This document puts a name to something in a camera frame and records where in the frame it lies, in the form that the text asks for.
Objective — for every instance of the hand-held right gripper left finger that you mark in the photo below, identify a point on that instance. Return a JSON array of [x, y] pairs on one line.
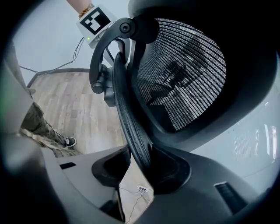
[[76, 186]]

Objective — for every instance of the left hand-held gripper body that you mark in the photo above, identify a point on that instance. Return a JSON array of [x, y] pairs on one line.
[[95, 23]]

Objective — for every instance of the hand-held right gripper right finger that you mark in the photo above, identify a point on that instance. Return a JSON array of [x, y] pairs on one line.
[[197, 186]]

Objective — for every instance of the black mesh office chair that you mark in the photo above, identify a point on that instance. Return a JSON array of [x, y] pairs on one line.
[[186, 76]]

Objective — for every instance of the person's left forearm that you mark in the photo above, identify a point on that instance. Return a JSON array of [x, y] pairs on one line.
[[77, 4]]

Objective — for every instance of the person's left shoe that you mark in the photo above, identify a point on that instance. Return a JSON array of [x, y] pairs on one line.
[[70, 142]]

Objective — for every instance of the white power strip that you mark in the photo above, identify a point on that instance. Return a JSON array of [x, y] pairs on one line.
[[142, 188]]

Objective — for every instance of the camouflage trousers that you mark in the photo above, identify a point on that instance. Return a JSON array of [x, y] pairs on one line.
[[37, 122]]

